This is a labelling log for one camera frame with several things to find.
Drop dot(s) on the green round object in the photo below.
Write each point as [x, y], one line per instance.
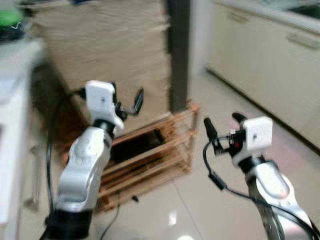
[10, 20]

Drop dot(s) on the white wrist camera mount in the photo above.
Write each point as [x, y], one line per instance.
[100, 102]
[257, 135]

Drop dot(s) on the white side cabinet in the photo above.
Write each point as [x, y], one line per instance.
[15, 125]

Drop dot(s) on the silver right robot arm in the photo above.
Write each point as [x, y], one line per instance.
[270, 185]

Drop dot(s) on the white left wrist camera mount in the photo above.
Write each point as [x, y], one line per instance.
[100, 102]

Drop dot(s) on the steel kitchen sink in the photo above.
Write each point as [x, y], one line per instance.
[305, 9]

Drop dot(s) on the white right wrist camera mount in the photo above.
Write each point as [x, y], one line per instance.
[257, 135]

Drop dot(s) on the white sink cabinet run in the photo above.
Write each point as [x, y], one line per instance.
[265, 65]

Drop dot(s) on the beige textured panel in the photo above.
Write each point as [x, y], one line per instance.
[100, 45]

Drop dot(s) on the wooden wine rack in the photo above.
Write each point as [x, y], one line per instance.
[150, 160]

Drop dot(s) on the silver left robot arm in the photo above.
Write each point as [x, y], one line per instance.
[84, 167]

